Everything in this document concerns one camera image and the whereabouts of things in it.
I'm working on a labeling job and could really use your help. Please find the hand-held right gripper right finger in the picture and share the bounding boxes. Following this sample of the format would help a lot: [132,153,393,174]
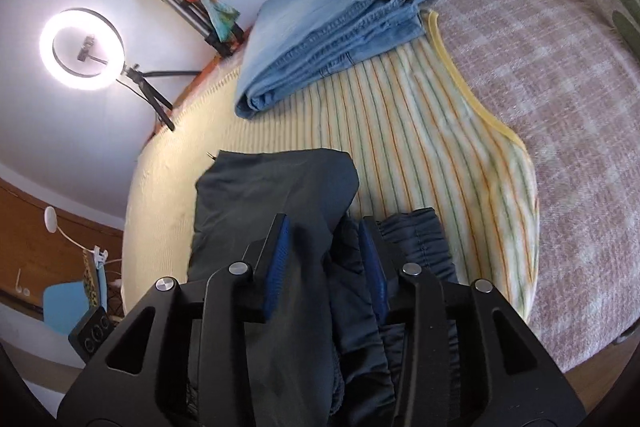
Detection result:
[357,216,586,427]

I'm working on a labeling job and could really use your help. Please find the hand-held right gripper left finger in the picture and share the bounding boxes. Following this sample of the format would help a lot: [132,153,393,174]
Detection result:
[56,213,292,427]

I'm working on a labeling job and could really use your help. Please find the dark grey pants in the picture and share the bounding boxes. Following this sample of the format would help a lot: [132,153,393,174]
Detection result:
[187,148,458,427]

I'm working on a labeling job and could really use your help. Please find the cream knitted bedspread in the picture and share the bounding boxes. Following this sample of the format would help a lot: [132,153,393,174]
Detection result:
[122,67,251,303]

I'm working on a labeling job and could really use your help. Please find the striped yellow fleece blanket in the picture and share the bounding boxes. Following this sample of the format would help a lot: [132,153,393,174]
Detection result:
[235,9,540,325]

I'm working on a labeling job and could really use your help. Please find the leopard patterned cloth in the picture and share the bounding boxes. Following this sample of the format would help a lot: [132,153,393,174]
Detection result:
[82,252,104,308]

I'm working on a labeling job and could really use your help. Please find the black smartphone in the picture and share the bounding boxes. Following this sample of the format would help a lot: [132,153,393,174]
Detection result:
[67,305,118,363]

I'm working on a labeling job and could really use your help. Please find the blue plastic chair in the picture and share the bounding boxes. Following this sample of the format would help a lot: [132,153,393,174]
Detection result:
[42,279,108,338]

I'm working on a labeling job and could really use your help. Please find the white clip lamp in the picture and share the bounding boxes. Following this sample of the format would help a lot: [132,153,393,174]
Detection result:
[44,207,110,269]

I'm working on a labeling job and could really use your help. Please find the pink checked blanket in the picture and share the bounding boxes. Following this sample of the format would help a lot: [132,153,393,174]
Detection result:
[400,0,640,374]

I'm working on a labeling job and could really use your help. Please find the wooden door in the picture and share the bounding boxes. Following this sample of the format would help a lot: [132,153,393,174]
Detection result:
[0,177,126,323]

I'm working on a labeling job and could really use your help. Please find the folded blue jeans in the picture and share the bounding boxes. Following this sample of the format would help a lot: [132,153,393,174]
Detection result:
[235,0,446,120]

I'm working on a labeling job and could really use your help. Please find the folded metal tripod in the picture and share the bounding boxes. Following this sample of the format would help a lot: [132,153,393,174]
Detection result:
[132,0,246,58]

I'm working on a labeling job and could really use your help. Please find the white cable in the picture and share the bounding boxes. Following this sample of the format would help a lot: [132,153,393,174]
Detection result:
[102,257,126,303]

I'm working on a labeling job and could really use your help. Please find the ring light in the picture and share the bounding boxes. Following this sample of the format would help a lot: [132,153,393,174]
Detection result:
[39,8,121,90]

